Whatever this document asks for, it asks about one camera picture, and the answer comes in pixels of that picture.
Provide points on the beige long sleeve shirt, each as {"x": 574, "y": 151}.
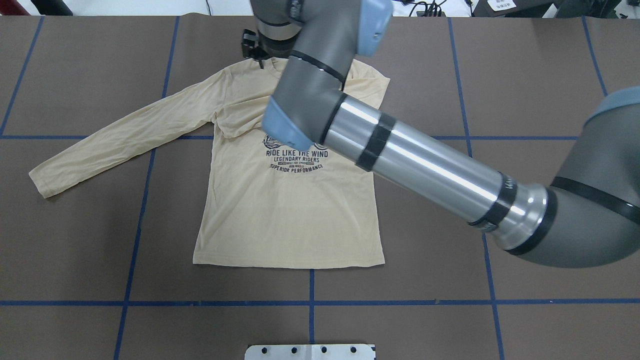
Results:
{"x": 267, "y": 205}

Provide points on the white metal base plate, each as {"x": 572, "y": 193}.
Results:
{"x": 340, "y": 351}

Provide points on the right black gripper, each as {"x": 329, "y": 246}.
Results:
{"x": 274, "y": 51}

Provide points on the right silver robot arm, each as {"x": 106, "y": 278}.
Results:
{"x": 587, "y": 217}

